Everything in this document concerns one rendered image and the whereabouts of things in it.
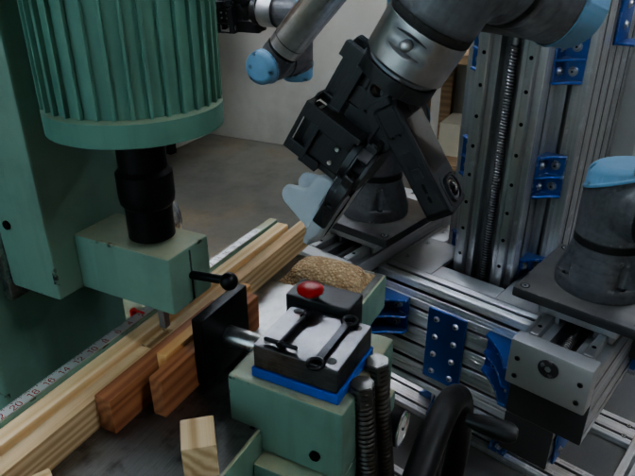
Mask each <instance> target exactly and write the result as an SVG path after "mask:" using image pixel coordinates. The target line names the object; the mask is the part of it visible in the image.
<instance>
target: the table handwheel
mask: <svg viewBox="0 0 635 476"><path fill-rule="evenodd" d="M468 413H473V399H472V393H471V392H470V390H469V389H468V388H467V387H466V386H464V385H462V384H459V383H454V384H450V385H448V386H447V387H445V388H444V389H443V390H442V391H441V392H440V393H439V395H438V396H437V398H436V399H435V401H434V402H433V404H432V406H431V408H430V409H429V411H428V413H427V415H426V417H425V419H424V421H423V422H422V425H421V427H420V430H419V433H418V435H417V437H416V440H415V442H414V445H413V447H412V450H411V452H410V454H409V457H408V459H407V462H406V465H405V468H404V471H403V475H402V476H464V473H465V468H466V464H467V459H468V454H469V448H470V443H471V437H472V429H470V428H468V427H466V426H465V421H466V417H467V414H468ZM446 444H447V445H446ZM445 447H446V451H445V455H444V461H443V466H442V470H441V474H440V466H441V459H442V454H443V452H444V450H445Z"/></svg>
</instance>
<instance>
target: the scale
mask: <svg viewBox="0 0 635 476"><path fill-rule="evenodd" d="M260 231H261V230H260V229H253V230H251V231H250V232H249V233H247V234H246V235H244V236H243V237H242V238H240V239H239V240H237V241H236V242H235V243H233V244H232V245H230V246H229V247H227V248H226V249H224V250H223V251H222V252H220V253H219V254H217V255H216V256H215V257H213V258H212V259H211V260H210V261H209V262H210V268H211V267H212V266H214V265H215V264H217V263H218V262H219V261H221V260H222V259H224V258H225V257H226V256H228V255H229V254H230V253H232V252H233V251H234V250H236V249H237V248H239V247H240V246H242V245H243V244H244V243H245V242H246V241H247V240H249V239H250V238H251V237H253V236H254V235H256V234H257V233H258V232H260ZM153 310H154V309H153V308H150V307H147V306H145V307H144V308H143V309H141V310H140V311H142V312H145V314H140V313H136V314H134V315H133V316H131V317H130V318H128V319H127V320H126V321H124V322H123V323H121V324H120V325H119V326H117V327H116V328H115V329H113V330H112V331H110V332H109V333H107V334H106V335H104V336H103V337H102V338H100V339H99V340H97V341H96V342H95V343H93V344H92V345H90V346H89V347H88V348H86V349H84V350H83V351H82V352H81V353H80V354H78V355H77V356H76V357H74V358H73V359H71V360H70V361H69V362H67V363H66V364H64V365H63V366H61V367H60V368H58V369H57V370H56V371H54V372H53V373H52V374H50V375H49V376H47V377H46V378H45V379H43V380H42V381H40V382H39V383H37V384H36V385H34V386H33V387H32V388H30V389H29V390H27V391H26V392H25V393H24V394H23V395H21V396H20V397H19V398H17V399H15V400H14V401H13V402H11V403H10V404H8V405H7V406H6V407H4V408H3V409H1V410H0V422H1V421H2V420H4V419H5V418H6V417H8V416H10V415H11V414H12V413H14V412H15V411H16V410H18V409H19V408H20V407H22V406H23V405H25V404H26V403H27V402H29V401H30V400H32V399H33V398H34V397H36V396H37V395H39V394H40V393H41V392H42V391H43V390H44V389H46V388H47V387H48V386H50V385H51V384H52V383H54V382H56V381H57V380H58V379H60V378H61V377H62V376H64V375H65V374H66V373H68V372H69V371H71V370H72V369H73V368H75V367H76V366H78V365H79V364H80V363H82V362H83V361H85V360H86V359H87V358H89V357H90V356H91V355H93V354H94V353H95V352H97V351H98V350H99V349H101V348H103V347H104V346H105V345H107V344H108V343H109V342H110V341H111V340H112V339H114V338H115V337H117V336H118V335H119V334H121V333H122V332H124V331H125V330H126V329H128V328H129V327H131V326H132V325H133V324H135V323H136V322H137V321H139V320H140V319H141V318H143V317H144V316H145V315H147V314H149V313H150V312H151V311H153Z"/></svg>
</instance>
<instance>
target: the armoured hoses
mask: <svg viewBox="0 0 635 476"><path fill-rule="evenodd" d="M388 368H389V365H388V358H387V357H386V356H385V355H383V354H379V353H376V354H371V355H370V356H369V357H368V358H367V359H366V369H367V372H368V373H369V374H370V377H367V376H365V375H364V376H357V377H355V378H352V380H351V382H350V394H352V395H353V396H354V397H355V407H356V408H355V411H356V413H355V414H356V418H355V419H356V422H355V424H356V427H355V428H356V440H355V441H356V449H357V451H356V456H355V457H356V458H357V459H356V462H357V463H356V465H357V468H356V469H357V476H394V462H393V461H394V459H393V443H392V441H393V439H392V426H391V425H392V423H391V420H392V419H391V409H390V408H391V405H390V403H391V402H390V388H389V386H390V384H389V373H388V372H389V369H388Z"/></svg>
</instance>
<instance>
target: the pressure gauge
mask: <svg viewBox="0 0 635 476"><path fill-rule="evenodd" d="M409 418H410V413H409V410H405V409H403V408H400V407H397V406H394V408H393V410H392V412H391V419H392V420H391V423H392V425H391V426H392V439H393V441H392V443H393V447H395V448H396V449H398V448H399V447H400V446H401V444H402V443H403V440H404V438H405V435H406V432H407V428H408V424H409ZM405 423H406V424H405ZM404 425H405V427H404ZM402 428H404V430H403V431H402Z"/></svg>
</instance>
